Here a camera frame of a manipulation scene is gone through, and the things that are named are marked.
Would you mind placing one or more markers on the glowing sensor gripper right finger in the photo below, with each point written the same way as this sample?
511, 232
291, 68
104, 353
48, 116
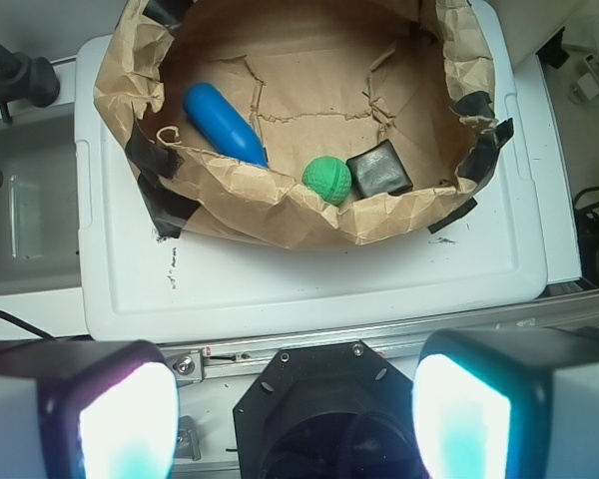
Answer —
518, 403

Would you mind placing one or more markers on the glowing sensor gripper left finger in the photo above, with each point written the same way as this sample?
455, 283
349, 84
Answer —
86, 409

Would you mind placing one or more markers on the green dimpled foam ball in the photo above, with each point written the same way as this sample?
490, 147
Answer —
328, 177

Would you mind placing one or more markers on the white plastic bin lid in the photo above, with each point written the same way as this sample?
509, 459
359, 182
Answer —
199, 288

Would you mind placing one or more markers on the clear plastic bin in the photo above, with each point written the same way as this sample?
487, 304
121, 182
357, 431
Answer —
39, 216

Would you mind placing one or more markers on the black square block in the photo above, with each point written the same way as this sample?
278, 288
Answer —
379, 171

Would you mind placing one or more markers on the blue plastic capsule bottle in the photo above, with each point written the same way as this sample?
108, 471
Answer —
222, 125

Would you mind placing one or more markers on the white power strip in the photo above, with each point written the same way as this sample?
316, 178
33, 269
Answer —
585, 90

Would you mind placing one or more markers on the black clamp knob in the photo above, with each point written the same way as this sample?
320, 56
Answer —
25, 78

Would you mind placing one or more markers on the crumpled brown paper bag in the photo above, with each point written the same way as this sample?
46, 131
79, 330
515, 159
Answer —
313, 79

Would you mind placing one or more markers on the aluminium extrusion rail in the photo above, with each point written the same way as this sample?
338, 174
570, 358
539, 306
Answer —
394, 339

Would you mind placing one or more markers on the black octagonal mount plate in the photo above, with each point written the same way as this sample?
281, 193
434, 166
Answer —
334, 411

